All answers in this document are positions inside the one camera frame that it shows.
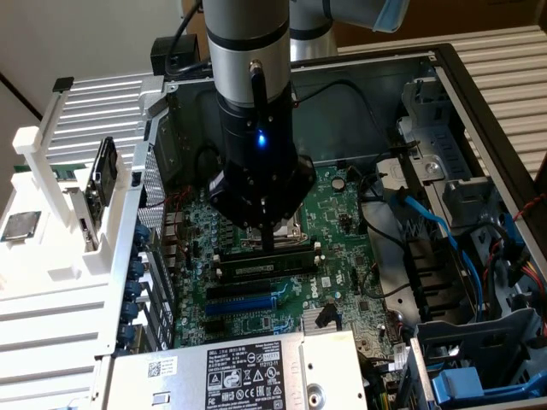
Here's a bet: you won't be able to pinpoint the blue SATA wire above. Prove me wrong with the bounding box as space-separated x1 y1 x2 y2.
392 187 486 315

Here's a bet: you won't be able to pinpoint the black fan shroud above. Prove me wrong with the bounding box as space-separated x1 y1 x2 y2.
403 238 475 325

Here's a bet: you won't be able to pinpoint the CPU chip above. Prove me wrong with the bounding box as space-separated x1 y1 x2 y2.
0 210 43 243

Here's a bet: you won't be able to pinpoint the black gripper connector cable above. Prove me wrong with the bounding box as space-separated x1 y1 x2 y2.
249 59 269 129

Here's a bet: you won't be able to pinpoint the blue expansion slot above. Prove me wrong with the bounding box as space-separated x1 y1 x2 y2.
203 293 278 318

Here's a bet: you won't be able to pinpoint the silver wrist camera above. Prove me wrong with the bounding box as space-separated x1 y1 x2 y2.
207 177 227 204

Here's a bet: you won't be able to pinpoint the silver power supply with label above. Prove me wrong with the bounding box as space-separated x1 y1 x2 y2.
100 331 368 410

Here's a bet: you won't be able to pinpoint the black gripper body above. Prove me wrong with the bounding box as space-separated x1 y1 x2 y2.
216 85 318 231

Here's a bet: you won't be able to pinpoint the black RAM slot bank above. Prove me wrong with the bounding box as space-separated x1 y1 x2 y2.
210 240 326 284

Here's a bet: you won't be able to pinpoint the black box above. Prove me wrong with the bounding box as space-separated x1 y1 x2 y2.
150 35 211 80

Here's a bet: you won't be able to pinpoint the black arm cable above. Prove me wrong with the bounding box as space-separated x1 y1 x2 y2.
164 0 215 78

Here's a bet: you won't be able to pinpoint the red black twisted wire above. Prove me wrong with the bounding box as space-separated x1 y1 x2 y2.
164 190 191 209
511 194 547 222

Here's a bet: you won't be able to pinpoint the blue plastic latch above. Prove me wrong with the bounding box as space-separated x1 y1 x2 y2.
431 366 547 406

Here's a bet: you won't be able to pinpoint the silver metal disk bay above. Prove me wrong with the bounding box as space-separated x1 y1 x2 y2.
395 76 501 227

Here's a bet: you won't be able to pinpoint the silver chipset heat sink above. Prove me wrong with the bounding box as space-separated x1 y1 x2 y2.
301 303 343 333

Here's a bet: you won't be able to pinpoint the green RAM stick with label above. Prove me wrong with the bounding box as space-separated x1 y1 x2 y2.
220 249 320 281

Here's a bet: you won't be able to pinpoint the CPU socket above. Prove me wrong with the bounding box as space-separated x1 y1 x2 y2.
244 203 309 249

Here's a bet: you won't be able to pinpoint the green Dell motherboard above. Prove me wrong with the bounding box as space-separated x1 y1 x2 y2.
162 164 411 372

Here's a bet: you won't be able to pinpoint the open PC case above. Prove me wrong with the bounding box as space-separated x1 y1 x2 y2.
91 42 547 410

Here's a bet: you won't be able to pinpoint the red yellow power wires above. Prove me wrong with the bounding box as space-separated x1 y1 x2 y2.
507 251 547 292

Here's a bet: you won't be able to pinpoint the grey disk bay cage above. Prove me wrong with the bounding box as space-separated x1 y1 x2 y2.
409 307 547 410

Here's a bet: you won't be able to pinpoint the black wire with connector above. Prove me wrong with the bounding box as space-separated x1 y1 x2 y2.
292 78 379 127

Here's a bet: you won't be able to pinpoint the white parts rack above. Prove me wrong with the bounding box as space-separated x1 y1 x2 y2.
0 76 134 300

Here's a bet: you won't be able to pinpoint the black graphics card with bracket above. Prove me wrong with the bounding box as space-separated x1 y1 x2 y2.
63 135 119 253

